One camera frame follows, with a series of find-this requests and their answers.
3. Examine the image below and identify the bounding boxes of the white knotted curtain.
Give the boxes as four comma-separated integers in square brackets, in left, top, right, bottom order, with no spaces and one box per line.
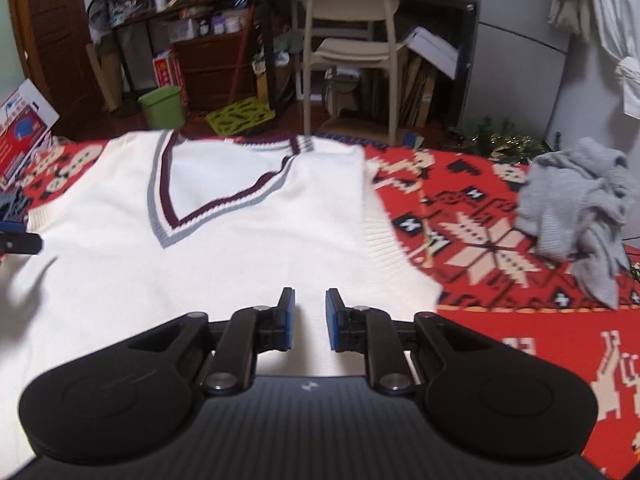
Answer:
[590,0,640,121]

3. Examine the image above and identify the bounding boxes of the wooden drawer cabinet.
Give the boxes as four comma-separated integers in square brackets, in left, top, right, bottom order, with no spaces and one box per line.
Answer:
[172,32,258,111]

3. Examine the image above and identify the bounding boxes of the green waste bin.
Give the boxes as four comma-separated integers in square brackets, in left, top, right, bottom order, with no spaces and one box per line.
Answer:
[137,85,186,130]

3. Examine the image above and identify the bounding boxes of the beige hanging garment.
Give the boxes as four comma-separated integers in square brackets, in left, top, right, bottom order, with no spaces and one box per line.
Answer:
[547,0,596,43]

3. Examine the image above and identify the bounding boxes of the stacked cardboard sheets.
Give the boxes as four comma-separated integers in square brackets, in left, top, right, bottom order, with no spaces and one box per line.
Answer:
[400,55,441,128]

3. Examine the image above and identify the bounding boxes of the wooden door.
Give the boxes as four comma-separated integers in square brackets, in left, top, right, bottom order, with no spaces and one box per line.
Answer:
[7,0,106,121]

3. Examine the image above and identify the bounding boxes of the red printed box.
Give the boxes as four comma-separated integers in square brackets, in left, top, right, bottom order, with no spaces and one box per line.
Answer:
[151,50,188,106]

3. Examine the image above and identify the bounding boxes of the grey crumpled garment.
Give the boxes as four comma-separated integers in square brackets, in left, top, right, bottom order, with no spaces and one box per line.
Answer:
[515,137,633,308]

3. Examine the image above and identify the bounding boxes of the grey refrigerator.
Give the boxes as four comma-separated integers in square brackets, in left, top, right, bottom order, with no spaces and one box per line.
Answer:
[475,0,598,158]

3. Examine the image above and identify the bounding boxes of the lime green perforated crate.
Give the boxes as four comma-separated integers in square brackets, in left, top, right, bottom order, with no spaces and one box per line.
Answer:
[205,100,277,137]

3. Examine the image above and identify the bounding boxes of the cream knit vest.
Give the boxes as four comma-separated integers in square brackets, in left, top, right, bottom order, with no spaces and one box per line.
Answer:
[0,130,443,466]

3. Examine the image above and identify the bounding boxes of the red patterned blanket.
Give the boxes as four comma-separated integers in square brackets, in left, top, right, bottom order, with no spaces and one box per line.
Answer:
[0,132,640,480]

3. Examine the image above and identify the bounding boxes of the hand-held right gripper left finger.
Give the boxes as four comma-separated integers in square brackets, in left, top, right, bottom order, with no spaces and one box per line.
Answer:
[127,287,297,397]

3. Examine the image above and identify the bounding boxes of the white flat box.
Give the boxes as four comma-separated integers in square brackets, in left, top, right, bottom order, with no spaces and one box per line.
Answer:
[404,26,460,80]

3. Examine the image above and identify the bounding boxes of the blue denim jeans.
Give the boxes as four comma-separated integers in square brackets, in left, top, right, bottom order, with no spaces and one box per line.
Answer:
[0,192,33,223]

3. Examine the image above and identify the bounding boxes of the black desk fan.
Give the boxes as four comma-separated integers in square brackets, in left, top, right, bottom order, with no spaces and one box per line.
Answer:
[87,0,132,41]

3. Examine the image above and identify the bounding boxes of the green tinsel garland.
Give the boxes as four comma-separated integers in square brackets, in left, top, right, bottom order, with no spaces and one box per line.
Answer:
[447,117,561,161]

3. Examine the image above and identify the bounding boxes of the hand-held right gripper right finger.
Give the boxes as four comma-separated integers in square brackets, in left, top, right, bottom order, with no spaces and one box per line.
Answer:
[325,287,495,397]

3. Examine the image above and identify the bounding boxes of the printed white cardboard box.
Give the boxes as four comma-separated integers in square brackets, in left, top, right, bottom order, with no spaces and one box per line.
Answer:
[0,79,60,191]

